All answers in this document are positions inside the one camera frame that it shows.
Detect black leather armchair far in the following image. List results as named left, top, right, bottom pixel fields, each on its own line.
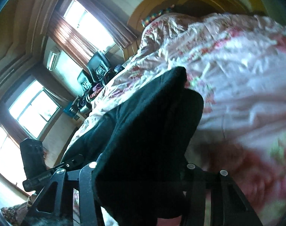
left=70, top=70, right=94, bottom=115

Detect wooden curved headboard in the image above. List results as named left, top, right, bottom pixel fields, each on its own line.
left=123, top=0, right=267, bottom=60

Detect colourful checkered pillow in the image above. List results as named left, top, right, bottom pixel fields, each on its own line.
left=140, top=5, right=175, bottom=27

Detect black pants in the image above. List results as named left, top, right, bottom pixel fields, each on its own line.
left=63, top=67, right=204, bottom=225

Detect white wall air conditioner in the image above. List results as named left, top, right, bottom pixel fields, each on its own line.
left=46, top=47, right=60, bottom=71

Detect black leather armchair near bed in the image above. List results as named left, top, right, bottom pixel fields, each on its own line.
left=87, top=51, right=124, bottom=86

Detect pink floral bed quilt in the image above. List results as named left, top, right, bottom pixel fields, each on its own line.
left=69, top=13, right=286, bottom=225

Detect brown striped curtain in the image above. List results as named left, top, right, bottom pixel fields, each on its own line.
left=48, top=0, right=137, bottom=68

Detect side window with frame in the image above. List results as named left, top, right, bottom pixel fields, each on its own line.
left=0, top=80, right=60, bottom=189

